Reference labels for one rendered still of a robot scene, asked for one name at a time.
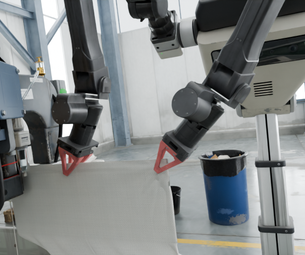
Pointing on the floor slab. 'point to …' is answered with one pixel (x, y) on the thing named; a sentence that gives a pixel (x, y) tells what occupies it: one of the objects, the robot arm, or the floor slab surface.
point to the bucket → (176, 198)
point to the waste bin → (226, 186)
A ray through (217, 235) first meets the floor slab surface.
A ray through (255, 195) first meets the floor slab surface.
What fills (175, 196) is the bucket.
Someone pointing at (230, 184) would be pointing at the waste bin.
